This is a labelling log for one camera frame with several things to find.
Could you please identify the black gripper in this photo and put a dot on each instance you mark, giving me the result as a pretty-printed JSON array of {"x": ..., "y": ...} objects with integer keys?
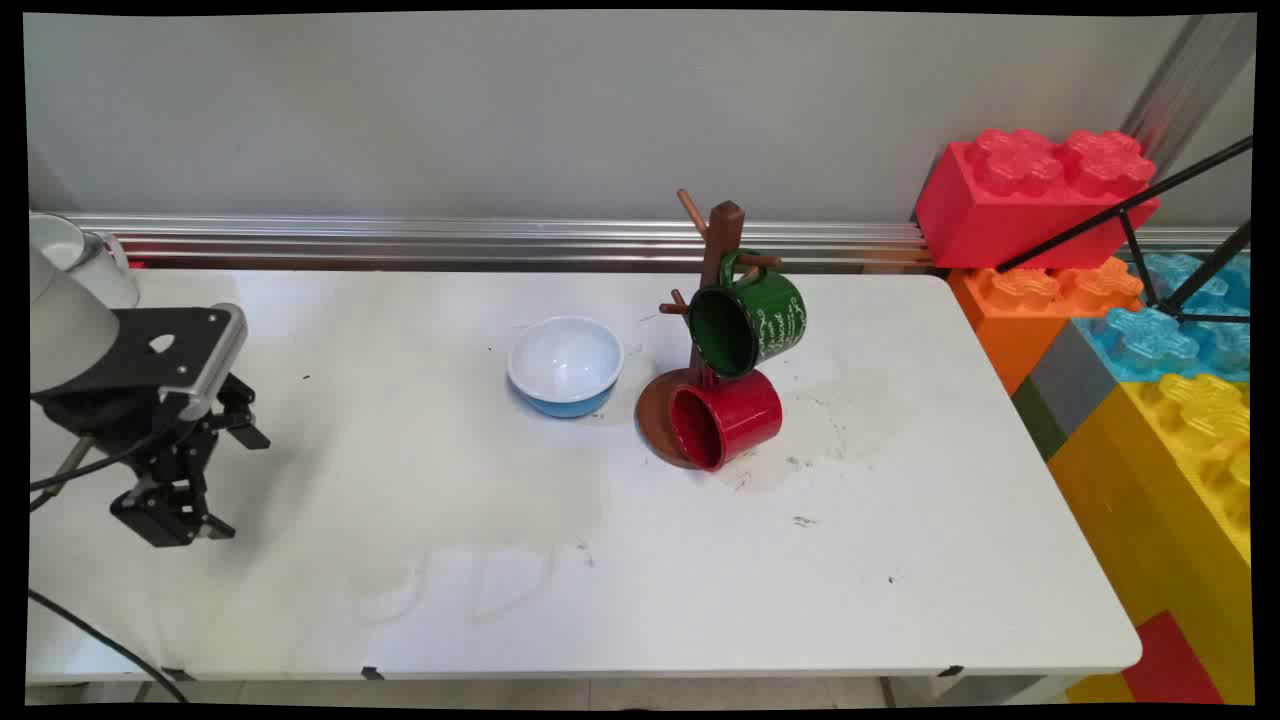
[{"x": 165, "y": 440}]

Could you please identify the green enamel mug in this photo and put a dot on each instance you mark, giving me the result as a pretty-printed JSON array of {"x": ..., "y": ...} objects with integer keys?
[{"x": 770, "y": 320}]

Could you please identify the white mug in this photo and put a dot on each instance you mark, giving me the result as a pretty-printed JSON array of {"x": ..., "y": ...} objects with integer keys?
[{"x": 100, "y": 270}]

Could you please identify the blue bowl white inside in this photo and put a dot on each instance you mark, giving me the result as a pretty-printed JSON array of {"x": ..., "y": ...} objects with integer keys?
[{"x": 565, "y": 360}]

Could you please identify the red enamel mug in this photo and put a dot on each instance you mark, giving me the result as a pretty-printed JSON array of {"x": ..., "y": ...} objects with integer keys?
[{"x": 740, "y": 415}]

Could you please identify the brown wooden mug tree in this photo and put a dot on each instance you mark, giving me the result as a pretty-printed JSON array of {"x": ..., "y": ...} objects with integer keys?
[{"x": 722, "y": 240}]

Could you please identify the orange giant toy block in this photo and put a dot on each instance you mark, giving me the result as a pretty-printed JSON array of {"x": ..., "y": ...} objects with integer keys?
[{"x": 1000, "y": 330}]

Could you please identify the red giant toy block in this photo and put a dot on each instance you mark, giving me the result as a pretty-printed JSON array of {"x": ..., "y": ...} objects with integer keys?
[{"x": 1000, "y": 210}]

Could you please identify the dark green toy block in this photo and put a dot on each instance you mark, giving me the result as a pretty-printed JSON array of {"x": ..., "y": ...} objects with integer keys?
[{"x": 1040, "y": 420}]

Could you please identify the black tripod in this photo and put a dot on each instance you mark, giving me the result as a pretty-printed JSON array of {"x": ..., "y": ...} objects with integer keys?
[{"x": 1100, "y": 217}]

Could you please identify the translucent blue toy block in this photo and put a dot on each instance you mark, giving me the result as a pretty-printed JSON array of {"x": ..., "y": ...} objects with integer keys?
[
  {"x": 1140, "y": 340},
  {"x": 1185, "y": 270}
]

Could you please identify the yellow giant toy block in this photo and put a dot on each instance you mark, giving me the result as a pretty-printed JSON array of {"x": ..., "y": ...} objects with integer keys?
[{"x": 1150, "y": 500}]

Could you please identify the small red toy block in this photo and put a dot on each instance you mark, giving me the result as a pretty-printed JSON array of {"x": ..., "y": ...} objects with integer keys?
[{"x": 1170, "y": 660}]

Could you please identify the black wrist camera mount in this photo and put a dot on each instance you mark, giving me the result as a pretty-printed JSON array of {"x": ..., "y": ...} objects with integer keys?
[{"x": 150, "y": 345}]

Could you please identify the aluminium rail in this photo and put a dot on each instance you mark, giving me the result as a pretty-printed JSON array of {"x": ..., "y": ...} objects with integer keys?
[{"x": 400, "y": 240}]

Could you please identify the aluminium post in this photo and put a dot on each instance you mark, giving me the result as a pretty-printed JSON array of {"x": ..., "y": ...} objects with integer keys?
[{"x": 1190, "y": 80}]

